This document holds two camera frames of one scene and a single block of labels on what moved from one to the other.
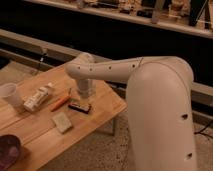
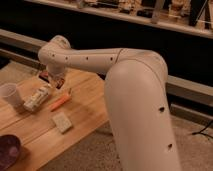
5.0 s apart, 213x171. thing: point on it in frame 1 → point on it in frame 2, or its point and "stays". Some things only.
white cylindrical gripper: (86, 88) → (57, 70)
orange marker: (60, 103) stays
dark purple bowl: (10, 151) stays
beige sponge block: (62, 122) stays
